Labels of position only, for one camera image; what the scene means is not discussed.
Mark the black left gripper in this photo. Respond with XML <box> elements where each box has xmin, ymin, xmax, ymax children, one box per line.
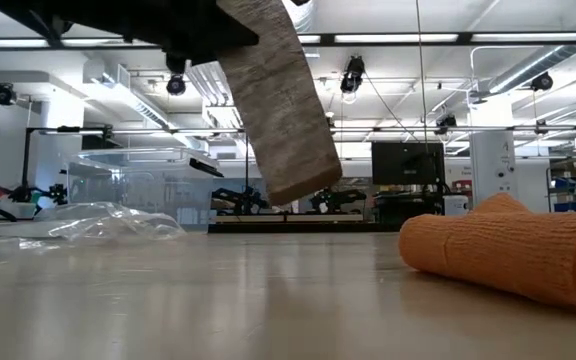
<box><xmin>0</xmin><ymin>0</ymin><xmax>260</xmax><ymax>75</ymax></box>

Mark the brown elastic bandage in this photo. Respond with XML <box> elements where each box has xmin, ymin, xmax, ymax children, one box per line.
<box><xmin>216</xmin><ymin>0</ymin><xmax>343</xmax><ymax>207</ymax></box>

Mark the clear plastic bag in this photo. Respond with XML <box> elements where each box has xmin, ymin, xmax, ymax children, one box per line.
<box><xmin>32</xmin><ymin>201</ymin><xmax>187</xmax><ymax>242</ymax></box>

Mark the orange elastic bandage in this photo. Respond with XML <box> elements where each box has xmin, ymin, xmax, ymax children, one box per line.
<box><xmin>398</xmin><ymin>192</ymin><xmax>576</xmax><ymax>319</ymax></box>

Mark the clear plastic container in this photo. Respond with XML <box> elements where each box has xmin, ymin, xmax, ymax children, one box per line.
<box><xmin>66</xmin><ymin>146</ymin><xmax>225</xmax><ymax>233</ymax></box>

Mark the black monitor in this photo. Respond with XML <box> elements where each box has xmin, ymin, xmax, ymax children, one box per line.
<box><xmin>371</xmin><ymin>141</ymin><xmax>447</xmax><ymax>187</ymax></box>

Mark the small white device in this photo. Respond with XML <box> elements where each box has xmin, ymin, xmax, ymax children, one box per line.
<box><xmin>442</xmin><ymin>194</ymin><xmax>471</xmax><ymax>217</ymax></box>

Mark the white column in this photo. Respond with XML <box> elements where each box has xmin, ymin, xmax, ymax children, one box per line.
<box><xmin>469</xmin><ymin>94</ymin><xmax>520</xmax><ymax>207</ymax></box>

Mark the black ceiling camera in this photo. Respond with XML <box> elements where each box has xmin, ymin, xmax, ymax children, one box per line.
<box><xmin>339</xmin><ymin>54</ymin><xmax>367</xmax><ymax>95</ymax></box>
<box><xmin>0</xmin><ymin>82</ymin><xmax>19</xmax><ymax>107</ymax></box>
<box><xmin>530</xmin><ymin>71</ymin><xmax>555</xmax><ymax>93</ymax></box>
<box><xmin>165</xmin><ymin>73</ymin><xmax>188</xmax><ymax>97</ymax></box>
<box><xmin>435</xmin><ymin>113</ymin><xmax>458</xmax><ymax>136</ymax></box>

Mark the thin hanging cable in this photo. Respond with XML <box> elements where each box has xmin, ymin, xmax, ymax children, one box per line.
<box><xmin>414</xmin><ymin>0</ymin><xmax>432</xmax><ymax>151</ymax></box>

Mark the black table frame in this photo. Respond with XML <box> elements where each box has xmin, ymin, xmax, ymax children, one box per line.
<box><xmin>207</xmin><ymin>222</ymin><xmax>404</xmax><ymax>234</ymax></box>

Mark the black background station frame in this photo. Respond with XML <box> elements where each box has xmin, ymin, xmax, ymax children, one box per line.
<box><xmin>20</xmin><ymin>124</ymin><xmax>115</xmax><ymax>204</ymax></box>

